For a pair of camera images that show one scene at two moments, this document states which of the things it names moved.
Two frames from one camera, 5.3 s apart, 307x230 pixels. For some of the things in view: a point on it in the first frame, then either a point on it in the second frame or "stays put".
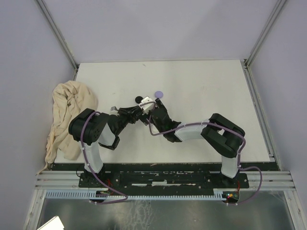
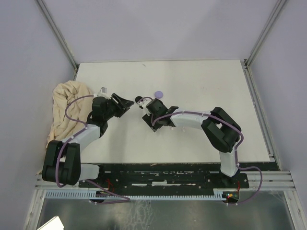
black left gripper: [130, 112] to [124, 103]
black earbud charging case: [138, 99] stays put
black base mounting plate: [163, 184] stays put
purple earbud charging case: [159, 94] stays put
